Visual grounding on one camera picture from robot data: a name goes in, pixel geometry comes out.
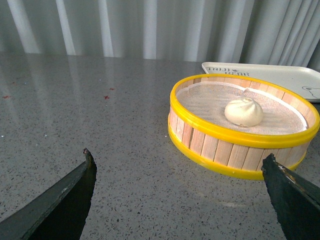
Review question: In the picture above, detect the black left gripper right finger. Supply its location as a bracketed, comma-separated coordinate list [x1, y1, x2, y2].
[261, 153, 320, 240]

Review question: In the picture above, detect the white rectangular tray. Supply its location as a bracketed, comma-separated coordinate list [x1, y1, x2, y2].
[201, 62, 320, 103]

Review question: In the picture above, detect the wooden steamer with yellow rims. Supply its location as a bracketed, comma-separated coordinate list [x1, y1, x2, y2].
[168, 74, 320, 180]

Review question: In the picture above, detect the white steamed bun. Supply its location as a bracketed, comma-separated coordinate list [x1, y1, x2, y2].
[224, 97, 264, 127]

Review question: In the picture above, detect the grey pleated curtain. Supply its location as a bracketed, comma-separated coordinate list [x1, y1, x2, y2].
[0, 0, 320, 69]

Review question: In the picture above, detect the white steamer liner cloth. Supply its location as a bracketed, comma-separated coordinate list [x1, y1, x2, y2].
[176, 81, 308, 135]

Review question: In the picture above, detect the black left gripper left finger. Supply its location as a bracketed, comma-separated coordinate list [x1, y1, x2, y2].
[0, 148, 97, 240]

